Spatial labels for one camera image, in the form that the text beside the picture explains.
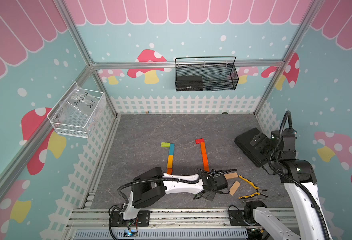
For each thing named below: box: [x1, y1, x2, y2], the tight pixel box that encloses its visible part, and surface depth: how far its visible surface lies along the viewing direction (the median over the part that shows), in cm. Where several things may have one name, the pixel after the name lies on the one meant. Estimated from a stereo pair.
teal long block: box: [169, 143, 175, 156], surface depth 102 cm
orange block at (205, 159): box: [202, 153, 209, 167], surface depth 96 cm
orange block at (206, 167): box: [203, 164, 210, 172], surface depth 94 cm
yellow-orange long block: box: [167, 155, 174, 169], surface depth 96 cm
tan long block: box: [223, 172, 239, 180], surface depth 90 cm
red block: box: [195, 138, 205, 144], surface depth 107 cm
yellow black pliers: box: [238, 175, 268, 200], surface depth 84 cm
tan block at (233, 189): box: [229, 180, 241, 196], surface depth 85 cm
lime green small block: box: [161, 142, 171, 148], surface depth 104 cm
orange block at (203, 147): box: [200, 142, 207, 154], surface depth 102 cm
